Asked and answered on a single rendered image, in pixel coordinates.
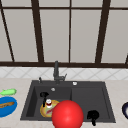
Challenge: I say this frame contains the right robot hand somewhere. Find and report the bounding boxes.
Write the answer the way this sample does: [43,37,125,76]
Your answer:
[86,109,101,127]

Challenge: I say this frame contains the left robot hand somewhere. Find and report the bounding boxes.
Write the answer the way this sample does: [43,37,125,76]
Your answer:
[39,91,51,102]

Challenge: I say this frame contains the small white red thing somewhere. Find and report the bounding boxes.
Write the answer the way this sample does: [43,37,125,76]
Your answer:
[45,98,54,110]

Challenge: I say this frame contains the yellow plate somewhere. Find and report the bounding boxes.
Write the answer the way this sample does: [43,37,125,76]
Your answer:
[39,99,61,119]

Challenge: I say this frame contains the black sink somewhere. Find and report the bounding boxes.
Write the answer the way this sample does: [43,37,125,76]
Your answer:
[19,79,117,124]

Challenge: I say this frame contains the red ball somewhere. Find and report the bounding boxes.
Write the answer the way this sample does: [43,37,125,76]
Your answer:
[51,100,84,128]

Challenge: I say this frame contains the black tap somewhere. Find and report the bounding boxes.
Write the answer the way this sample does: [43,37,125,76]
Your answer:
[52,60,69,85]

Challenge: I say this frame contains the dark rimmed plate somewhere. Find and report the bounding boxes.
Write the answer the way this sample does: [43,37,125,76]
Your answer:
[121,101,128,121]

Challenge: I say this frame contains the green vegetable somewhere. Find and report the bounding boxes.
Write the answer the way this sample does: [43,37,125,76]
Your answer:
[0,87,18,97]

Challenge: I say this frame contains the long brown food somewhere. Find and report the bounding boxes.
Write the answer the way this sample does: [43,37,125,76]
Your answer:
[0,101,15,110]

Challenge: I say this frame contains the blue plate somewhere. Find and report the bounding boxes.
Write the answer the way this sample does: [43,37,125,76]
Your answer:
[0,96,18,119]

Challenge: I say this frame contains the dark framed window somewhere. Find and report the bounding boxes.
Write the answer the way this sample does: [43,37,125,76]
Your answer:
[0,0,128,70]

